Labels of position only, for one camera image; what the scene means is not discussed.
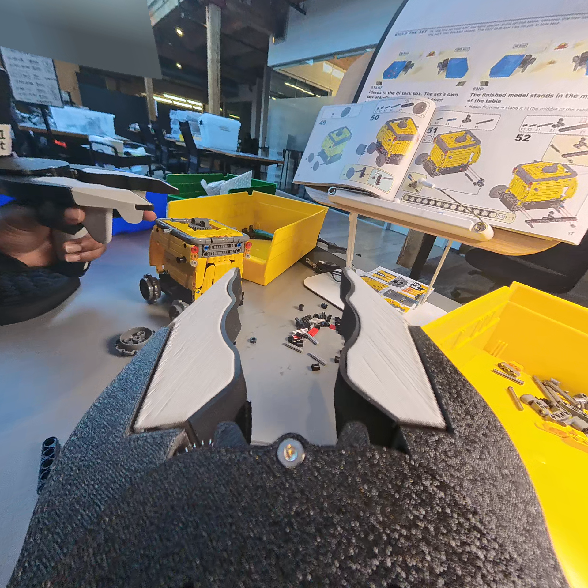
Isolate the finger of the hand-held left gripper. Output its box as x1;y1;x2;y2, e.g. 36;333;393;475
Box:
65;164;181;196
0;175;155;246

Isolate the grey desk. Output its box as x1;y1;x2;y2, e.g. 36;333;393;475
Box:
0;225;465;588

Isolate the white book stand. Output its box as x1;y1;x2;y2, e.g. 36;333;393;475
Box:
302;184;563;319

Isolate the black brick beam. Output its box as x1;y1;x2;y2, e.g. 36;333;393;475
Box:
36;436;62;494

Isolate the white plastic bag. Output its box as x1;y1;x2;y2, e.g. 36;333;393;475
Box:
200;170;254;197

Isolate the yellow printed sticker sheet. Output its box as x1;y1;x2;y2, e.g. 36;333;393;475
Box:
358;266;433;305

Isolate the building instruction booklet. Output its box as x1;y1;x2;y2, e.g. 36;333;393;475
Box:
294;0;588;245

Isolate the dark wooden post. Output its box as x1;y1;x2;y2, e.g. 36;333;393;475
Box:
408;230;438;282

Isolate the pile of assorted brick beams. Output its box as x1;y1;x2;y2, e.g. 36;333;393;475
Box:
491;360;588;452

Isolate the green storage bin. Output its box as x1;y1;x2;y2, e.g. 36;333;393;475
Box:
165;173;279;202

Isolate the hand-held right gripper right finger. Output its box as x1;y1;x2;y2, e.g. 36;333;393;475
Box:
334;267;447;438

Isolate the yellow toy brick vehicle model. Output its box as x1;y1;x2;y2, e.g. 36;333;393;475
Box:
139;218;252;319

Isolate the person's left hand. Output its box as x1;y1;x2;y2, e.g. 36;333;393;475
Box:
0;204;160;268

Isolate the yellow storage bin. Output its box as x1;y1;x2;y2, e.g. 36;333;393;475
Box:
423;281;588;588
168;191;329;286

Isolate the white plastic box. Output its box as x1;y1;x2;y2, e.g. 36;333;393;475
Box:
48;106;118;139
168;111;242;153

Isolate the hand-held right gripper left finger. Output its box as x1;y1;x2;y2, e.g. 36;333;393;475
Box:
134;267;250;447

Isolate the white printed sign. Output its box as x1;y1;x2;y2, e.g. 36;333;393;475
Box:
0;46;64;107

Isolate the pile of black brick parts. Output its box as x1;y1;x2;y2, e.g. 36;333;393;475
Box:
281;311;346;370

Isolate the grey toothed brick wheel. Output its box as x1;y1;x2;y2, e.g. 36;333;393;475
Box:
114;326;156;357

